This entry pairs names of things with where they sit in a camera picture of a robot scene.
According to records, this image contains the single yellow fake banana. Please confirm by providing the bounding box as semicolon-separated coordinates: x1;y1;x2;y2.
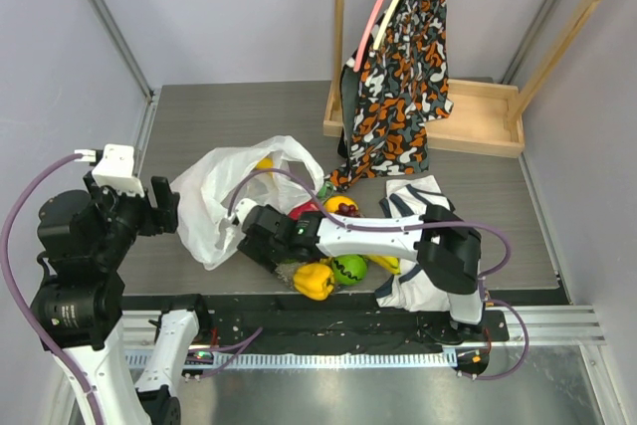
255;157;274;170

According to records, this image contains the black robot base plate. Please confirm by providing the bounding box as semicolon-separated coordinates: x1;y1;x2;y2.
123;293;511;352

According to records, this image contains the white plastic bag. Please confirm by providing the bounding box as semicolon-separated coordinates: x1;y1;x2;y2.
171;135;324;271

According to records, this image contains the yellow fake banana bunch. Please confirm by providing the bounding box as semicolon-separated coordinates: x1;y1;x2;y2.
364;255;401;275

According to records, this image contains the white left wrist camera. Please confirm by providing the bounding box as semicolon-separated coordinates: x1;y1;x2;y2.
74;144;145;197

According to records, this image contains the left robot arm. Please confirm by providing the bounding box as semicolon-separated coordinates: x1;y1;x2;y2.
31;175;212;424

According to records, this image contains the purple fake grape bunch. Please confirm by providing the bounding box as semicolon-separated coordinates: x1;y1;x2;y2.
337;203;360;217

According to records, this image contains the green fake watermelon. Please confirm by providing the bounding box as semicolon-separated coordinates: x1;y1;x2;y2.
331;255;368;286

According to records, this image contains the wooden clothes rack base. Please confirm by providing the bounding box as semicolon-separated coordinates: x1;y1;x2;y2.
322;0;637;159

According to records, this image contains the yellow fake bell pepper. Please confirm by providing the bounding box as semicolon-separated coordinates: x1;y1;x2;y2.
293;263;335;301

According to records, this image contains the red fake dragon fruit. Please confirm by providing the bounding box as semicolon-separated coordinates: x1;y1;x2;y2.
288;182;334;220

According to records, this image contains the white slotted cable duct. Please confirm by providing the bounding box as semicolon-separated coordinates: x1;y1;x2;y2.
124;349;457;373

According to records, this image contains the zebra striped garment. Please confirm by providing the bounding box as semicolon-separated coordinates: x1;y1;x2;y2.
337;57;360;160

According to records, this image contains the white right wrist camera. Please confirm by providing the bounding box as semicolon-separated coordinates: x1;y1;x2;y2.
227;198;261;231

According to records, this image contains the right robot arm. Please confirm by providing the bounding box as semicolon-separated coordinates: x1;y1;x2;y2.
230;199;486;340

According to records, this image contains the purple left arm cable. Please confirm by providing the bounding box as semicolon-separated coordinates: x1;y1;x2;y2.
0;150;264;425

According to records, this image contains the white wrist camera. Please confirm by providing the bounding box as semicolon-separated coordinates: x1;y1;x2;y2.
227;198;261;231
74;144;145;197

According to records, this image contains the camouflage patterned garment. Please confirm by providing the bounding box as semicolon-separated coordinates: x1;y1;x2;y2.
326;0;454;191

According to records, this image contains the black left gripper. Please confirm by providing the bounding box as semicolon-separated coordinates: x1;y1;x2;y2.
87;166;180;261

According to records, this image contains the yellow fake lemon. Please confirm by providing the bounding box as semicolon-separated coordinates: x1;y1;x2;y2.
323;195;358;215

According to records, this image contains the round glass plate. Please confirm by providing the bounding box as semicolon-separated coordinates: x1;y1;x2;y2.
274;262;342;294

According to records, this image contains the white navy-trimmed tank top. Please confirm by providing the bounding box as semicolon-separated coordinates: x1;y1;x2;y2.
375;175;482;324

